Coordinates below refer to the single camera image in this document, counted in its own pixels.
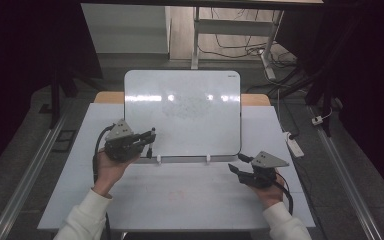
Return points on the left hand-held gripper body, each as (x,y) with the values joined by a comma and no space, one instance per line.
(121,145)

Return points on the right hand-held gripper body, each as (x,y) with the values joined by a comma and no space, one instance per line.
(263,171)

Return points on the black marker pen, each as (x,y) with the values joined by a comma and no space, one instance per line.
(150,146)

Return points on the person's right hand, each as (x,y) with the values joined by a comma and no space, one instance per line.
(271,195)

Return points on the person's left hand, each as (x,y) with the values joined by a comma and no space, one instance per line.
(108,171)

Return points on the white plastic whiteboard foot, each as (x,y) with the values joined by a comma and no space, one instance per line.
(158,159)
(208,158)

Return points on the white whiteboard with dark rim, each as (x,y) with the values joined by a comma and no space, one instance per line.
(183,130)

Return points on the white power strip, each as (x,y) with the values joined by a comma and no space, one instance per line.
(295,146)

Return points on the wooden table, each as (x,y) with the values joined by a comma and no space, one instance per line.
(108,97)

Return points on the small white plug adapter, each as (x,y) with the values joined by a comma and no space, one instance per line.
(317,120)

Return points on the white cabinet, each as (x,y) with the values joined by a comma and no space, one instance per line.
(126,30)

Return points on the black curtain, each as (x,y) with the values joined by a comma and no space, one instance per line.
(370,83)
(20,66)

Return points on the aluminium floor rail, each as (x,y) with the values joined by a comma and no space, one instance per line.
(30,180)
(346,180)

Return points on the white metal desk frame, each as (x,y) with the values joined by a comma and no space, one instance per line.
(233,27)

